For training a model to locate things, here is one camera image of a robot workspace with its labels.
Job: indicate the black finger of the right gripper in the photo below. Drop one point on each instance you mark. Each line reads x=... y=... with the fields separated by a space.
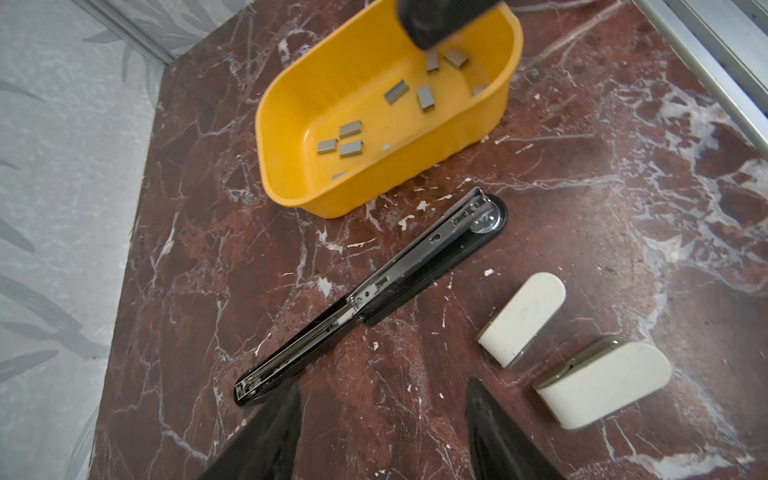
x=428 y=22

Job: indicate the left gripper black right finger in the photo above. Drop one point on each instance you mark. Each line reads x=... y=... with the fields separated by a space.
x=499 y=448

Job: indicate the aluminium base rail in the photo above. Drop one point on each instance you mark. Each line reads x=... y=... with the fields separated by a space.
x=724 y=43

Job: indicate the grey staple strip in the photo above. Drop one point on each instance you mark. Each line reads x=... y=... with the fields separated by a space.
x=425 y=98
x=350 y=149
x=455 y=58
x=350 y=129
x=327 y=146
x=396 y=92
x=432 y=61

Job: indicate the white mini stapler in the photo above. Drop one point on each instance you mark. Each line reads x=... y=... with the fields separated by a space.
x=506 y=337
x=602 y=379

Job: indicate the yellow plastic tray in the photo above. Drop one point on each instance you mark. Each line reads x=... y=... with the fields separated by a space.
x=344 y=78

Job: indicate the black stapler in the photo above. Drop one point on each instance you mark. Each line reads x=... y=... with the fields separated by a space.
x=466 y=227

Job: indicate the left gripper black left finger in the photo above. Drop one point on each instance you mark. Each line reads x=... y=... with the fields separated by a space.
x=267 y=446

